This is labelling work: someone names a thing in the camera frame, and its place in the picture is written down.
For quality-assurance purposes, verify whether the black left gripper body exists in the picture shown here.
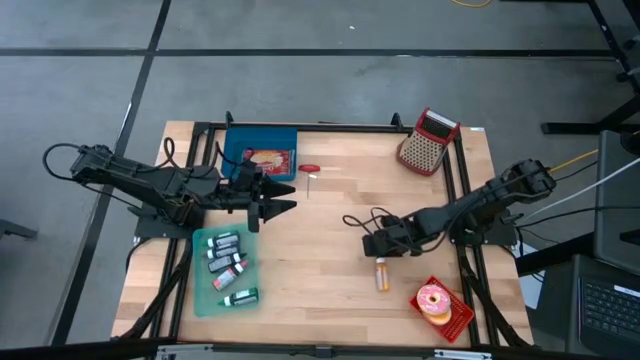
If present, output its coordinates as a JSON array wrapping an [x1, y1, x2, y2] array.
[[218, 161, 267, 234]]

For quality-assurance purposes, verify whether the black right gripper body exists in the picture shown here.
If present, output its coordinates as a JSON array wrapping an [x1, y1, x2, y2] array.
[[362, 212, 427, 259]]

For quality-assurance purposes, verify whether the red snack packet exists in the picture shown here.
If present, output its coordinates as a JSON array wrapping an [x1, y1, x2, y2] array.
[[242, 147, 295, 177]]

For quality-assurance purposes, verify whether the yellow food colouring bottle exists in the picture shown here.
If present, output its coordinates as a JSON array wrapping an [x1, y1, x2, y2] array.
[[374, 256, 391, 293]]

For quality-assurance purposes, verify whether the white marker tube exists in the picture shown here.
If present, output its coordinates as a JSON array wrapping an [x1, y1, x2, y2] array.
[[206, 232, 241, 250]]

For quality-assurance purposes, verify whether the dark blue colouring bottle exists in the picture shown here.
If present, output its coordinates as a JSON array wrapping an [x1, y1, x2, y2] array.
[[205, 244, 243, 260]]

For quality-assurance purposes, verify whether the pink frosted toy donut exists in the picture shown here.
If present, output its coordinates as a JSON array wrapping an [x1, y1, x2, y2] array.
[[415, 284, 453, 317]]

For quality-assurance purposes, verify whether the black food colouring bottle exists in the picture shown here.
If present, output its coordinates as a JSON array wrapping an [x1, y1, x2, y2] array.
[[207, 252, 248, 274]]

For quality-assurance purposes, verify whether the pink food colouring bottle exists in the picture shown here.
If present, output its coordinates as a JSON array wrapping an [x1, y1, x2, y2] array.
[[211, 259, 249, 293]]

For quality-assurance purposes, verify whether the green food colouring bottle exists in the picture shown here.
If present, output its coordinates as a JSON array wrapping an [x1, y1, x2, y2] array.
[[217, 286, 260, 308]]

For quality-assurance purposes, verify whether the orange toy donut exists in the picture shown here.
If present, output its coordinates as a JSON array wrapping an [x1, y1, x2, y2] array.
[[421, 308, 453, 327]]

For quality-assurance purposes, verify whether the blue plastic bin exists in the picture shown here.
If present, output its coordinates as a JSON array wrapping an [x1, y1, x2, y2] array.
[[221, 126, 299, 182]]

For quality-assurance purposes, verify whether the red plastic basket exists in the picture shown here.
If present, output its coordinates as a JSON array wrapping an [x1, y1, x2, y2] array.
[[408, 274, 476, 345]]

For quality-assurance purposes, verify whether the green translucent plastic tray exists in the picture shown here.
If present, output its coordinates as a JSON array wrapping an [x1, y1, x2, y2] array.
[[192, 222, 262, 318]]

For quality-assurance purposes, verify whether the grey cabinet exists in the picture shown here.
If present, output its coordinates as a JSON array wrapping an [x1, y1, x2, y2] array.
[[532, 253, 640, 360]]

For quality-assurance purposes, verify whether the black floor stand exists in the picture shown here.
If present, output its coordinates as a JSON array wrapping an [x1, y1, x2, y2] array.
[[541, 0, 640, 136]]

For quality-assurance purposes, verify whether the laptop with dark keyboard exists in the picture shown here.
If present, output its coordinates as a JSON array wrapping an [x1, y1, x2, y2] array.
[[576, 276, 640, 354]]

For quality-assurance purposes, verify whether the grey monitor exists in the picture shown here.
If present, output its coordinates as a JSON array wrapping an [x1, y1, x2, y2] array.
[[593, 129, 640, 277]]

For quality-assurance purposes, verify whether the black stand foot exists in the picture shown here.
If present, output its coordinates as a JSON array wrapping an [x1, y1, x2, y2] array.
[[0, 202, 40, 241]]

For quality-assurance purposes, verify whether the red-handled metal tool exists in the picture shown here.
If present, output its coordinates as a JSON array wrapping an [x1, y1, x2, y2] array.
[[298, 163, 322, 200]]

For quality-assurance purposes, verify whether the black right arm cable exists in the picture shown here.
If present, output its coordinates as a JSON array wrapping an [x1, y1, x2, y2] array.
[[342, 206, 451, 254]]

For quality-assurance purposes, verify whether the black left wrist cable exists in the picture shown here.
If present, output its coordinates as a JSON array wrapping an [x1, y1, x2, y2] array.
[[157, 137, 241, 174]]

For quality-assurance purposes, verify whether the red-handled metal box grater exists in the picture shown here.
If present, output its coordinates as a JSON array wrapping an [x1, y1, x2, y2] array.
[[396, 106, 462, 177]]

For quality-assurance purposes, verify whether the black aluminium table frame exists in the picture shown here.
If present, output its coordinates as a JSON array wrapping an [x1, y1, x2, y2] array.
[[112, 110, 534, 360]]

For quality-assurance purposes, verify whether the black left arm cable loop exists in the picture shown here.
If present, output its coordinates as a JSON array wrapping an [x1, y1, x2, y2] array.
[[42, 142, 89, 182]]

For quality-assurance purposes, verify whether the white cable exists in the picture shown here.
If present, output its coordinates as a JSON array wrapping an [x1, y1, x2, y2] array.
[[519, 156, 640, 221]]

